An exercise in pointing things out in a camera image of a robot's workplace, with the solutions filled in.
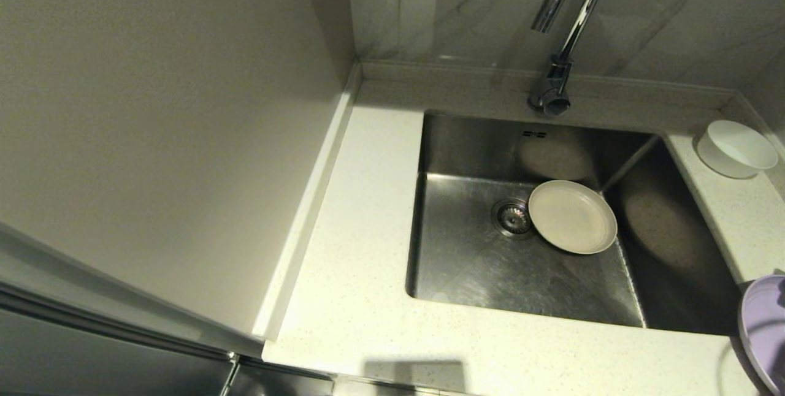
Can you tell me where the beige round plate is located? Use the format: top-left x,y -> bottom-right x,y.
528,180 -> 618,256

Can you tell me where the round metal drain strainer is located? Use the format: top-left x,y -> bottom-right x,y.
491,197 -> 533,238

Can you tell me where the beige cabinet side panel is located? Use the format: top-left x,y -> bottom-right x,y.
0,0 -> 358,348

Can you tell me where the grey cabinet door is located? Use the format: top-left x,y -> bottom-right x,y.
0,224 -> 335,396

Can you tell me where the white round cup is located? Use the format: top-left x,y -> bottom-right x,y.
695,119 -> 779,180

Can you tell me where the chrome gooseneck faucet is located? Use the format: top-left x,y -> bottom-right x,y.
527,0 -> 616,117

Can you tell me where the purple round plate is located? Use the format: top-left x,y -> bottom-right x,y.
737,274 -> 785,396

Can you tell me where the stainless steel sink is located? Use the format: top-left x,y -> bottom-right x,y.
405,111 -> 766,337

